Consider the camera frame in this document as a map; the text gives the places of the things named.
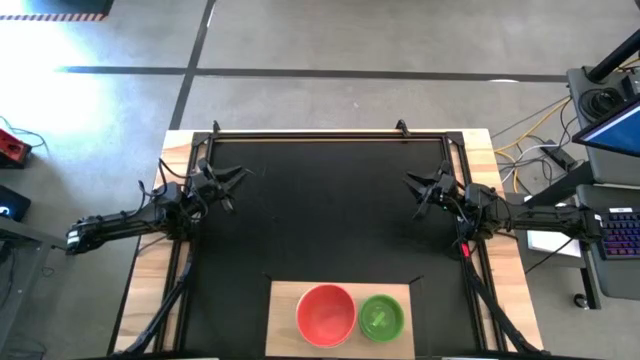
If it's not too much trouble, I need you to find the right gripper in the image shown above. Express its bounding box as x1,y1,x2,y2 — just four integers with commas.
403,160,459,220

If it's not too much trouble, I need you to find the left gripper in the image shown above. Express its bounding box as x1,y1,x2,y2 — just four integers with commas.
191,158,250,215

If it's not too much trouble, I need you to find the small green plastic bowl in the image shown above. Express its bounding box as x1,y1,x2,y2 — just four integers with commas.
357,293,406,344

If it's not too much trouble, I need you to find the red ceramic bowl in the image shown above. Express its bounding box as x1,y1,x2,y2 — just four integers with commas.
295,283,358,349

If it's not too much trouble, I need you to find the wooden shelf board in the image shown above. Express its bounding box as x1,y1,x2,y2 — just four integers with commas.
264,280,416,359

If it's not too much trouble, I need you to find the black table mat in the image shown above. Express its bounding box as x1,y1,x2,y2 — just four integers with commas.
180,139,481,359

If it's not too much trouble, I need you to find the white paper sign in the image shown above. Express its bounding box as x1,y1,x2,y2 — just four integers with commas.
525,229,581,259

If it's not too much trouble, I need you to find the black power strip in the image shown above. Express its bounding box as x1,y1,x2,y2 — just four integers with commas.
539,141,576,171

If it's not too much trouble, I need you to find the backlit black keyboard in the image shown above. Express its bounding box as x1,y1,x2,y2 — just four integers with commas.
597,205,640,261

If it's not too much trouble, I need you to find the computer monitor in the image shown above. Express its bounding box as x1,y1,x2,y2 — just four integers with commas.
572,97,640,159

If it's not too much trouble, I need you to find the grey side table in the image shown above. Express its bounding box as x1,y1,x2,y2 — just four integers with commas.
0,215,82,346

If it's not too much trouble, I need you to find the grey equipment cart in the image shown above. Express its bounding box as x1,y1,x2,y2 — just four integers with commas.
566,64,640,301

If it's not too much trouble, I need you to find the black device with blue light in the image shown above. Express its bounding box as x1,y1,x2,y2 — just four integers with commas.
0,184,31,223

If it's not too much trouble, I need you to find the red device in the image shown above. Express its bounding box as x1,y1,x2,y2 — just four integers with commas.
0,128,32,170

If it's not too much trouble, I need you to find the black monitor pole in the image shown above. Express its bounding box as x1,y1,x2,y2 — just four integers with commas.
585,29,640,84

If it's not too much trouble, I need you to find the black hazard-striped floor mat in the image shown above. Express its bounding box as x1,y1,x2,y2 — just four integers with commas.
0,0,115,22

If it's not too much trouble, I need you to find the black aluminium table frame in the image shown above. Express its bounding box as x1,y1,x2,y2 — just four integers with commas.
154,129,494,354

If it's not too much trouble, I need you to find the yellow cable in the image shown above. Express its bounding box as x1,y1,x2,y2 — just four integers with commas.
494,97,572,194

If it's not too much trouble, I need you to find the black frame strut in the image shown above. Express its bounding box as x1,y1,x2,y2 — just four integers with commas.
112,244,196,357
462,254,541,356

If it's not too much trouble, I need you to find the coiled black cable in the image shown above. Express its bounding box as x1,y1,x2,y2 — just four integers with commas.
578,87,625,120

